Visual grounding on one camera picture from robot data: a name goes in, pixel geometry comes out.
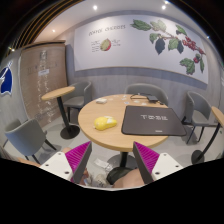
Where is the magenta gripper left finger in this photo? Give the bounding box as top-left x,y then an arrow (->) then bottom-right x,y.
66,142 -> 92,184

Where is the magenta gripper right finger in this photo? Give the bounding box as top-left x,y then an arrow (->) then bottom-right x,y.
133,142 -> 159,184

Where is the small round side table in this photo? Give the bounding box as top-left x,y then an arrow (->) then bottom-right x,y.
41,86 -> 80,139

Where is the crumpled paper on floor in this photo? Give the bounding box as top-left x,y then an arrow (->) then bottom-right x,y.
94,159 -> 113,171

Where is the grey chair front left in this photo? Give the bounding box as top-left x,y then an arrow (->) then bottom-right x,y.
5,119 -> 56,163

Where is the black device on table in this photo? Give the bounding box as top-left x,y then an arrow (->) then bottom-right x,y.
130,94 -> 159,102

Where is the white paper packet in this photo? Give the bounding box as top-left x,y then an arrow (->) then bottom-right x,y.
96,98 -> 107,104

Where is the round wooden table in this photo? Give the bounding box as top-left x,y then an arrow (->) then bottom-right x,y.
77,93 -> 178,185

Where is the grey chair back left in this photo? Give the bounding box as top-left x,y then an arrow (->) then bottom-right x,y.
62,81 -> 92,120

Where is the grey chair right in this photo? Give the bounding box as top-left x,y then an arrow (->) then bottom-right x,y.
182,91 -> 212,141

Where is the grey chair behind table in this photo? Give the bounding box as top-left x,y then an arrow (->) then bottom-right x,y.
125,83 -> 168,105

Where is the wooden wall panel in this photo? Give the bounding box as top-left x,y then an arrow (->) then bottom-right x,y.
20,41 -> 67,126

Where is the blue white wall sign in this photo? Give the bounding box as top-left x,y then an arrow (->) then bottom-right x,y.
0,61 -> 13,95

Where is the coffee cherries wall poster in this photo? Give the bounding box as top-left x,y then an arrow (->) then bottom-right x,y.
74,15 -> 208,83

